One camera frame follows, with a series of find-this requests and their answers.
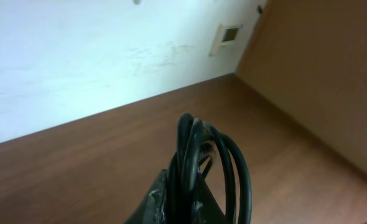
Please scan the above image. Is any black cable bundle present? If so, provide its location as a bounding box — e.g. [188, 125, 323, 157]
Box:
[166, 112, 253, 224]

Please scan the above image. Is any white wall thermostat panel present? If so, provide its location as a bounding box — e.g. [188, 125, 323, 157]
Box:
[209, 24, 243, 57]

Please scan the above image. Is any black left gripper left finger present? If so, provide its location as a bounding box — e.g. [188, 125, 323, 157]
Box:
[124, 169, 170, 224]

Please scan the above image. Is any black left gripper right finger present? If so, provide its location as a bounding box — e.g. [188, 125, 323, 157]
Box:
[192, 174, 228, 224]

